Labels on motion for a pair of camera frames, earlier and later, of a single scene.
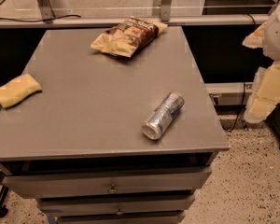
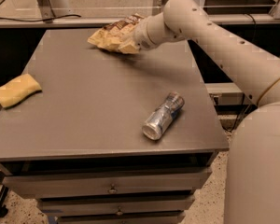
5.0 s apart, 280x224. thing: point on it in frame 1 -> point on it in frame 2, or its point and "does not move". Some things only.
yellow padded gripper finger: (256, 38) -> (129, 48)
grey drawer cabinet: (110, 139) does not move
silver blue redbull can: (154, 126) does not move
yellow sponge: (14, 91) does not move
